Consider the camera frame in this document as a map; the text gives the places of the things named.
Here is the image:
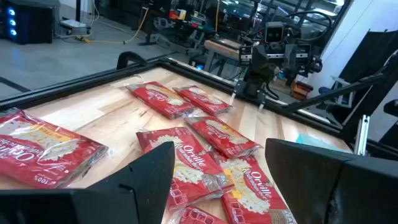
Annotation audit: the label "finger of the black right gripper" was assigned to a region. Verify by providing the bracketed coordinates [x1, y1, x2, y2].
[251, 44, 276, 79]
[283, 43, 300, 86]

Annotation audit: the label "teal plastic basket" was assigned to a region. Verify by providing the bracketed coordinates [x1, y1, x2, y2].
[295, 133, 353, 154]

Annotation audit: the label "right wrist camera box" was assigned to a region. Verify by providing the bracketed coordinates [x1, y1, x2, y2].
[264, 21, 285, 45]

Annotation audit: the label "yellow cable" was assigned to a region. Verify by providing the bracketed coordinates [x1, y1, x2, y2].
[76, 0, 150, 45]

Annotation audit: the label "red Orville popcorn bag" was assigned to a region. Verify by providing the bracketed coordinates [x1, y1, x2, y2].
[172, 85, 233, 117]
[169, 204, 228, 224]
[184, 115, 262, 160]
[0, 108, 109, 190]
[216, 151, 297, 224]
[136, 126, 235, 210]
[125, 81, 197, 120]

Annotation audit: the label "black aluminium table frame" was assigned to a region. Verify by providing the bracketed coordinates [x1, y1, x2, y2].
[0, 57, 398, 162]

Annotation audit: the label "wooden bench top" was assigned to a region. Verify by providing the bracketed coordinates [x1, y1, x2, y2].
[203, 38, 245, 62]

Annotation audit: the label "silver aluminium extrusion post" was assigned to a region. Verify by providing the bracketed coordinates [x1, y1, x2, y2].
[354, 114, 371, 156]

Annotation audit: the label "cluttered black workbench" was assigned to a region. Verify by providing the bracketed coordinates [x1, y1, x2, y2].
[138, 0, 219, 57]

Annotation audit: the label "white flat platform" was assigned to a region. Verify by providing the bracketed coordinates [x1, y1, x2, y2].
[58, 18, 93, 35]

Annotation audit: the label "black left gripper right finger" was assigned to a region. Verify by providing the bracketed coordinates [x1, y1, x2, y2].
[264, 138, 398, 224]

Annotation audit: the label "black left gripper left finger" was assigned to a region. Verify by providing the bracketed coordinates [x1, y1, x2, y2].
[0, 141, 176, 224]

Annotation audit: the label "orange brown box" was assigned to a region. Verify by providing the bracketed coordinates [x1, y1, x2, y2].
[290, 80, 314, 101]

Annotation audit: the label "black computer tower blue lights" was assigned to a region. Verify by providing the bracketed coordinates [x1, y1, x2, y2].
[0, 0, 54, 45]

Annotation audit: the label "black fabric panel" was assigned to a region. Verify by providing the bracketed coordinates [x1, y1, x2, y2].
[338, 29, 398, 83]

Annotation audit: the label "black arched clamp handle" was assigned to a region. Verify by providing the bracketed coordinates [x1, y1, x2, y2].
[116, 50, 149, 70]

